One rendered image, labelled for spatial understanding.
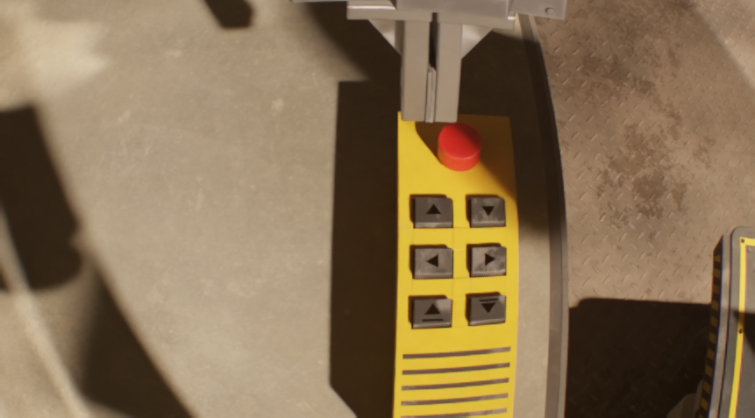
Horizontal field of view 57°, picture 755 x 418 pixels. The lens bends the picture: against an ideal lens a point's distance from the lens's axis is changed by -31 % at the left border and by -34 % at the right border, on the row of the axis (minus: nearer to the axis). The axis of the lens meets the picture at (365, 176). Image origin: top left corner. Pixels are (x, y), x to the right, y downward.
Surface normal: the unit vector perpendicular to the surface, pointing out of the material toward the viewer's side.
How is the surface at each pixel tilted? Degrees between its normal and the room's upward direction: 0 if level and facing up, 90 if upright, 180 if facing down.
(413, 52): 90
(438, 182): 0
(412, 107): 90
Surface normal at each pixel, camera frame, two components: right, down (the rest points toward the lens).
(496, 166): 0.00, -0.57
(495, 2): -0.02, 0.82
